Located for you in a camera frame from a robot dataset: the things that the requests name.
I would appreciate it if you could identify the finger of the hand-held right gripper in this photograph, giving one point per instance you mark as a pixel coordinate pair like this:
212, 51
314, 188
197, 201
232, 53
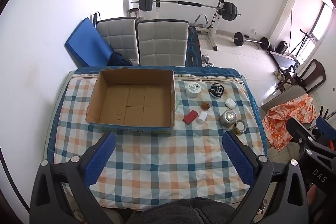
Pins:
299, 132
325, 125

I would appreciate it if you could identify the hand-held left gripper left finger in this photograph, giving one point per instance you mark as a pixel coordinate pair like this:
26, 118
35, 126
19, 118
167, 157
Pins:
101, 158

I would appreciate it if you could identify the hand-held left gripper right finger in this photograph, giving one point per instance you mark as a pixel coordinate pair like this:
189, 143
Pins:
240, 161

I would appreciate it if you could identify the small white plastic bottle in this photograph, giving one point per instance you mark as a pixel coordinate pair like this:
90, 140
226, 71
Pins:
202, 117

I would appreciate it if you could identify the cardboard box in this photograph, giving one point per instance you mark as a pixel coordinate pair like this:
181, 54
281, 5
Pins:
131, 103

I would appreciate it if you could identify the brown walnut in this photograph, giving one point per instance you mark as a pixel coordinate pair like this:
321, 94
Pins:
205, 106

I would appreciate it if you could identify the orange floral cloth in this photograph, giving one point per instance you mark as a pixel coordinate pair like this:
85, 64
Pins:
288, 113

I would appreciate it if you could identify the beige chair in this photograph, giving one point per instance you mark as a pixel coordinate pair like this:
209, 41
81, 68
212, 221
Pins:
291, 94

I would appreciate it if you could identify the silver metal can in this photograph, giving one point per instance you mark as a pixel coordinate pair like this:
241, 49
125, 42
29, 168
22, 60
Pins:
227, 119

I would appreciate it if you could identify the dark wooden chair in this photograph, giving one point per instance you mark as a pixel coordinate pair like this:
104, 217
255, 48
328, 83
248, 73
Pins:
316, 74

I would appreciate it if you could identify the white earbud case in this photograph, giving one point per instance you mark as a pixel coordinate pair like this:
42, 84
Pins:
230, 103

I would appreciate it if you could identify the checked tablecloth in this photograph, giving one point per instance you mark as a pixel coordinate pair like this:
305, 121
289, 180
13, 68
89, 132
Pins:
162, 161

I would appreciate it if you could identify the small red flat box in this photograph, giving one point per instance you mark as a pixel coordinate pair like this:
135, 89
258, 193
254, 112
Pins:
190, 117

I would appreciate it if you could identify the dark low table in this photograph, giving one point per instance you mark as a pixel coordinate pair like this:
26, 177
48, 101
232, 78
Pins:
284, 59

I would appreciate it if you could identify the black round tin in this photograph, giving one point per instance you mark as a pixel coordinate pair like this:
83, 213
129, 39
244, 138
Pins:
217, 90

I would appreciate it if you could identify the white round jar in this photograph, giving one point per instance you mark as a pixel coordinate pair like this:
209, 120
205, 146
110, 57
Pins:
193, 89

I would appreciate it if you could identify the black speaker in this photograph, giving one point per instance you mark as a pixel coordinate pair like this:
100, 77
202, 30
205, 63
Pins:
283, 47

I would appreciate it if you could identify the black tripod stand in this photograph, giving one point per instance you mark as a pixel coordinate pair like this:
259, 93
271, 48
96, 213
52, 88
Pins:
302, 41

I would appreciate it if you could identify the dark blue net bag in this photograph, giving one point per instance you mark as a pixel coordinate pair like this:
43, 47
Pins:
119, 59

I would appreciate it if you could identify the short barbell with black plates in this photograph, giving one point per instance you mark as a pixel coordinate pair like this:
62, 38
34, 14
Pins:
239, 39

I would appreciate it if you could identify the blue folded mat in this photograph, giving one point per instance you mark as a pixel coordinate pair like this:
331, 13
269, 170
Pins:
86, 43

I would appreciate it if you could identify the grey padded chair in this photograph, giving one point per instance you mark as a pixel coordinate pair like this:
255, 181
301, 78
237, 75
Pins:
116, 37
162, 41

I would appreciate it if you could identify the blue patterned weight bench pad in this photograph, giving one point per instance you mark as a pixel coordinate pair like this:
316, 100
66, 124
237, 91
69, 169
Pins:
193, 47

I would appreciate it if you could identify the small grey stool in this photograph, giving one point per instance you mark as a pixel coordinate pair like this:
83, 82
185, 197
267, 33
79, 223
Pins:
134, 12

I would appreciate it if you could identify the long barbell with black plates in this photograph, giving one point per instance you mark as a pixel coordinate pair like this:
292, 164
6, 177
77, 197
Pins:
145, 2

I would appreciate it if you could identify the grey exercise frame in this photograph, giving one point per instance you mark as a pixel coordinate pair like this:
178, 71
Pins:
200, 22

